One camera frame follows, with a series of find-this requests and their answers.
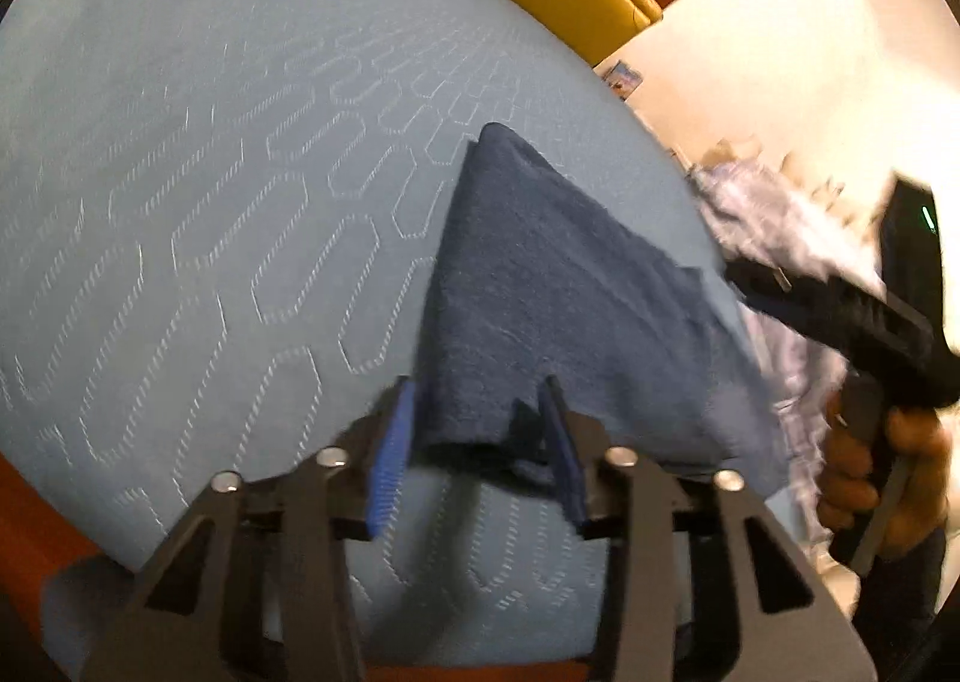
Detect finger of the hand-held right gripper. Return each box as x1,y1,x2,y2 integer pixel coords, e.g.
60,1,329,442
722,257,935,390

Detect person's right hand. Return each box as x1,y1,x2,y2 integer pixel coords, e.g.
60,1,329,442
816,389,952,557

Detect light blue quilted bed cover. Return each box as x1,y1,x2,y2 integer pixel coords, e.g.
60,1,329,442
0,0,788,682

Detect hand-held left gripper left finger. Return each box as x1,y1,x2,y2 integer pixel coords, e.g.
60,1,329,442
81,376,418,682

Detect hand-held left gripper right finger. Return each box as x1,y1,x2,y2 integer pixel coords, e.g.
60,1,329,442
536,374,878,682

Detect dark blue towel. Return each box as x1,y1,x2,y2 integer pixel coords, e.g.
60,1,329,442
416,122,788,503

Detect small picture card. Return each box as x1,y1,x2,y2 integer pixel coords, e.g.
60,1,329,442
598,58,646,102

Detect pale crumpled cloth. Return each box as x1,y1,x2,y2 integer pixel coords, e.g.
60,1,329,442
686,157,893,540

